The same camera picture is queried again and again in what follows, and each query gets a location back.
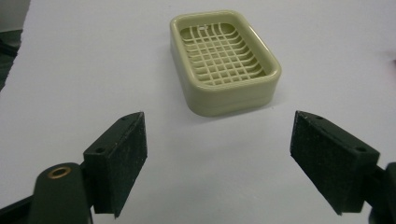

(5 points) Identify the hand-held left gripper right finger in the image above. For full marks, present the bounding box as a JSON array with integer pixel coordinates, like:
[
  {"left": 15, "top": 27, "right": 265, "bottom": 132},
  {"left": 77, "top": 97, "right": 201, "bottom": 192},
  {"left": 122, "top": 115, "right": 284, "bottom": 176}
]
[{"left": 290, "top": 110, "right": 381, "bottom": 217}]

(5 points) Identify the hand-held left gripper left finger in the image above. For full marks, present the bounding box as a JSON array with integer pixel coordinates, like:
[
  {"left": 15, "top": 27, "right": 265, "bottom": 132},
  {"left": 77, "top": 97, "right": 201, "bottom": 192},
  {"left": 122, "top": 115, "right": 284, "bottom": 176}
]
[{"left": 82, "top": 111, "right": 149, "bottom": 218}]

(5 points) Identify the pale green soap dish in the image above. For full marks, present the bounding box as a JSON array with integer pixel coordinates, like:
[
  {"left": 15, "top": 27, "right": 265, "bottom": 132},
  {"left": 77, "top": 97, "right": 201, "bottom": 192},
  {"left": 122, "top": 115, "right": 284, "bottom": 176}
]
[{"left": 169, "top": 9, "right": 282, "bottom": 118}]

